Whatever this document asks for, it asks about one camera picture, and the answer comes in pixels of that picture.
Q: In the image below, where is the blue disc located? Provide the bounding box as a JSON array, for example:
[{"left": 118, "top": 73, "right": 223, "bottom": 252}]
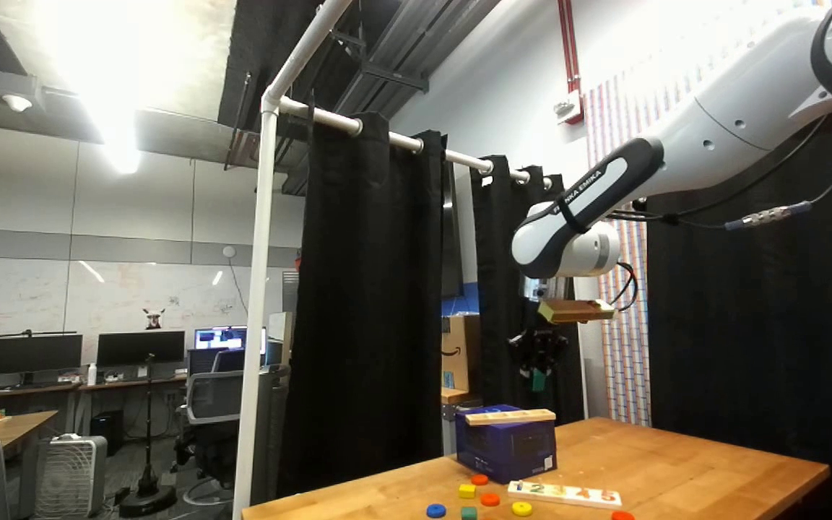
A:
[{"left": 426, "top": 502, "right": 447, "bottom": 520}]

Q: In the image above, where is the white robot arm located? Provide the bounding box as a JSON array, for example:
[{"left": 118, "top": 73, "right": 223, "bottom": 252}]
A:
[{"left": 512, "top": 10, "right": 832, "bottom": 280}]

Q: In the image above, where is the blue box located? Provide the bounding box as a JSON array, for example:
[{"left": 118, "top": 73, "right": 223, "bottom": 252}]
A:
[{"left": 454, "top": 405, "right": 557, "bottom": 483}]

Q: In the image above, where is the white peg board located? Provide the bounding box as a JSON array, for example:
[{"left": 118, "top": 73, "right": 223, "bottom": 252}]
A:
[{"left": 505, "top": 479, "right": 623, "bottom": 508}]

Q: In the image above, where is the black monitor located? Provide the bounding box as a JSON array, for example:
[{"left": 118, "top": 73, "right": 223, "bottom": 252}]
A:
[
  {"left": 0, "top": 336, "right": 82, "bottom": 372},
  {"left": 99, "top": 333, "right": 186, "bottom": 368}
]

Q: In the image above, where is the wooden plank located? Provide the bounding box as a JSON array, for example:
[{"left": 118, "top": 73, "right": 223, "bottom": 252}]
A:
[{"left": 466, "top": 407, "right": 556, "bottom": 428}]

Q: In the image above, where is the white box fan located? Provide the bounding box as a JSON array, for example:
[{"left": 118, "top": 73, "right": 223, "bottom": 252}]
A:
[{"left": 34, "top": 433, "right": 108, "bottom": 520}]

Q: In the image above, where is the black curtain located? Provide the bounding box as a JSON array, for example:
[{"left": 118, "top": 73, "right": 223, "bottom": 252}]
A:
[{"left": 277, "top": 115, "right": 580, "bottom": 495}]

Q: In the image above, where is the dark green toy cube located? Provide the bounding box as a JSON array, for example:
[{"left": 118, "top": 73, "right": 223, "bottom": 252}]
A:
[{"left": 459, "top": 505, "right": 479, "bottom": 520}]

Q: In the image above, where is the yellow disc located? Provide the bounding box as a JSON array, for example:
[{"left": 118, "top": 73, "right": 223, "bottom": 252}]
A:
[
  {"left": 457, "top": 483, "right": 476, "bottom": 496},
  {"left": 512, "top": 501, "right": 534, "bottom": 517}
]

